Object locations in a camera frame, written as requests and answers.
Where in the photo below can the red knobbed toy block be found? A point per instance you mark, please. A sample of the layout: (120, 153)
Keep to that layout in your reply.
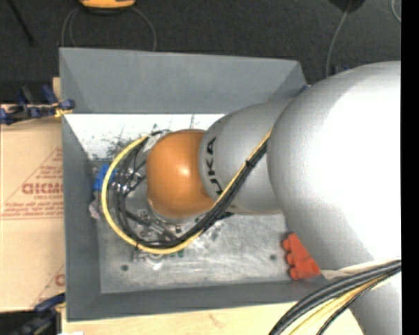
(299, 258)

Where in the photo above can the blue small object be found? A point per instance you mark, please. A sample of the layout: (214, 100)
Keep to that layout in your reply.
(100, 180)

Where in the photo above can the pale purple small object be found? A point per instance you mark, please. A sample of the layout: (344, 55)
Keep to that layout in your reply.
(95, 210)

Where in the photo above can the grey metal bin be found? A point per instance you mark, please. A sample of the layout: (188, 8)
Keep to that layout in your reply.
(181, 82)

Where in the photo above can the brown cardboard board red print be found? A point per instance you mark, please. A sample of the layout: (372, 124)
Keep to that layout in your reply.
(28, 243)

